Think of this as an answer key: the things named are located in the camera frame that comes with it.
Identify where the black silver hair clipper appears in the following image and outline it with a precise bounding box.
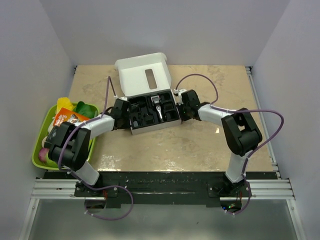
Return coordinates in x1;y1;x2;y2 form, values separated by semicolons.
150;95;164;123

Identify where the white cardboard box lid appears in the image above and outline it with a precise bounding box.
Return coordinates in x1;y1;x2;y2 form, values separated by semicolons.
114;51;182;136

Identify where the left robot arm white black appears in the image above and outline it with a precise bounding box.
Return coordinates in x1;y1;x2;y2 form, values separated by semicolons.
44;98;131;196

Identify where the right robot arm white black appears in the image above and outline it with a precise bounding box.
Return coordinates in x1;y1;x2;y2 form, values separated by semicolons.
174;89;263;197

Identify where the black plastic insert tray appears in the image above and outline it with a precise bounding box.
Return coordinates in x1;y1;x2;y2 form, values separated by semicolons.
127;90;181;134

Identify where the green plush toy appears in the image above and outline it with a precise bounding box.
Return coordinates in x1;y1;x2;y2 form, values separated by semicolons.
73;101;97;119

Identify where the orange razor package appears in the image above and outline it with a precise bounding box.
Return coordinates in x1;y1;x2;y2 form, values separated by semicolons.
52;108;89;127

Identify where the yellow plush toy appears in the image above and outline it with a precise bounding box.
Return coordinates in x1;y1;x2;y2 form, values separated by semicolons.
55;97;74;113

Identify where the black product box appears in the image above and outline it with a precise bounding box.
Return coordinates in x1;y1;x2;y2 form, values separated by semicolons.
43;125;60;149

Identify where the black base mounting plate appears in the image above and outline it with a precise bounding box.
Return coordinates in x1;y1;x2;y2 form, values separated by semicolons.
42;170;251;209

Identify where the pink ball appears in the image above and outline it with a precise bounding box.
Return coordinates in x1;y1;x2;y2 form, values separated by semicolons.
38;147;49;164

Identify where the green plastic tray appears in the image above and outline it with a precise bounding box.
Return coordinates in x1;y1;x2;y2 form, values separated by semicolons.
31;102;99;171

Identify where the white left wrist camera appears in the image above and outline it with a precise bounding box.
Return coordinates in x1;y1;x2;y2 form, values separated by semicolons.
118;96;128;101

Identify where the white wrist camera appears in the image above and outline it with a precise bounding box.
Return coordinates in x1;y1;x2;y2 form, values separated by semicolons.
173;88;187;98
118;96;128;101

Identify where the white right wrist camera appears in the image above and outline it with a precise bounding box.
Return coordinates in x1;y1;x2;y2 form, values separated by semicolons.
173;88;187;98

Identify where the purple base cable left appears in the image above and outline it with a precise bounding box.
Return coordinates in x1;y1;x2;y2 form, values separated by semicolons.
84;184;134;221

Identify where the aluminium frame rail left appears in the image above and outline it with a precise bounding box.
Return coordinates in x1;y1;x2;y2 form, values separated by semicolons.
18;177;78;240

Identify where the aluminium frame rail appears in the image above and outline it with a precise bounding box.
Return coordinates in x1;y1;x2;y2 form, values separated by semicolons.
245;65;307;240
18;177;78;240

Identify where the aluminium frame rail right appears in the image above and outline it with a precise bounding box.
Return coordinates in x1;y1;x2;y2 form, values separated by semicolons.
245;65;307;240

